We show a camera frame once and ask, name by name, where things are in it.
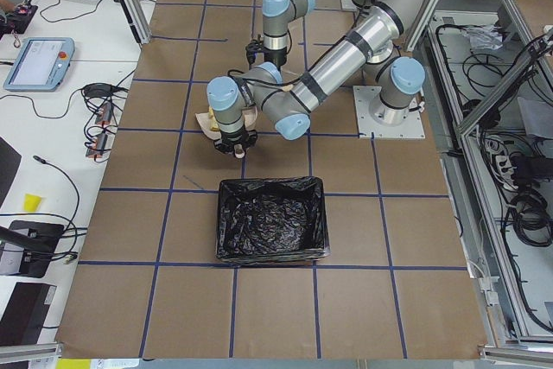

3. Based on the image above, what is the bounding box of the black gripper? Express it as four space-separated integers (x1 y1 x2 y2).
213 130 257 155
245 38 289 69

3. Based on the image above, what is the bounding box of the white plastic dustpan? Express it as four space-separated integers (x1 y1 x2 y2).
195 106 258 159

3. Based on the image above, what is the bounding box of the golden crusty bread piece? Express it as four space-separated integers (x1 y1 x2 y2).
208 107 217 123

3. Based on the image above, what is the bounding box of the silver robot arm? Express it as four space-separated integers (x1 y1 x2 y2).
245 0 316 67
207 0 423 158

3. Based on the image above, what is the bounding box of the black lined trash bin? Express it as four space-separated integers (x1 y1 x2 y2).
215 176 330 264

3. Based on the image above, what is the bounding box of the near teach pendant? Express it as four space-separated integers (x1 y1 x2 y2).
3 37 75 92

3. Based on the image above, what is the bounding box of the yellow paper cup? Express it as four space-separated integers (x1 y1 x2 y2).
22 193 44 213

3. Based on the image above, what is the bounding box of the black box on desk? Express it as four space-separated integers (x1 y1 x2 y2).
1 282 56 347

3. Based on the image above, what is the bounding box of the black device with cables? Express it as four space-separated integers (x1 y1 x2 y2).
1 220 64 278

